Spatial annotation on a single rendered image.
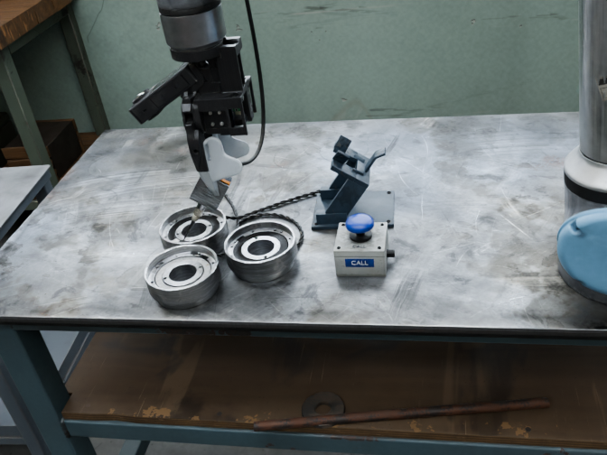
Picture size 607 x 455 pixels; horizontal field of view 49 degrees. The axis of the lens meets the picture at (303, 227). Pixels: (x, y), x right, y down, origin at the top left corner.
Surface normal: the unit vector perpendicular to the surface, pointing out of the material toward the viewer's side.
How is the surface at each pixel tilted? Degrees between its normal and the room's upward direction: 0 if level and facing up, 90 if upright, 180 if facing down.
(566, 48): 90
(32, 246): 0
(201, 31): 90
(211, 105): 90
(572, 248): 97
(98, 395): 0
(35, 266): 0
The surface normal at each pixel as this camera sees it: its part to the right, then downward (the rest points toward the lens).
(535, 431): -0.12, -0.82
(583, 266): -0.40, 0.65
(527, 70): -0.16, 0.57
